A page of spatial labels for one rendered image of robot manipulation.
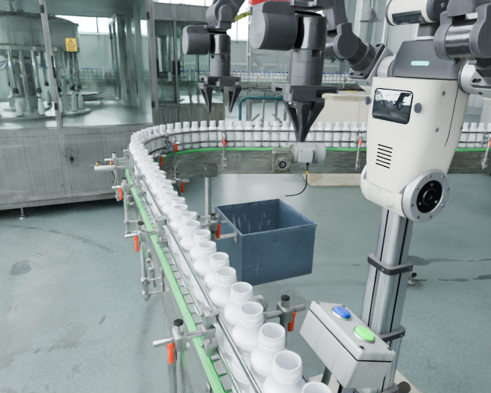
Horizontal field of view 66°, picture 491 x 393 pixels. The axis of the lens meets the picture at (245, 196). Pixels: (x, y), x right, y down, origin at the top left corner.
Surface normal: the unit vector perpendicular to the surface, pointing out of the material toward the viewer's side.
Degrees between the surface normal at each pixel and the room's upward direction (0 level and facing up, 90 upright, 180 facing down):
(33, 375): 0
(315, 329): 70
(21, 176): 90
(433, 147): 101
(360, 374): 90
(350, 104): 90
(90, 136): 90
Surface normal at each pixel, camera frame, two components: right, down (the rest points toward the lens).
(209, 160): 0.36, 0.32
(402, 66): -0.92, 0.11
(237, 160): 0.07, 0.33
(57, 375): 0.02, -0.94
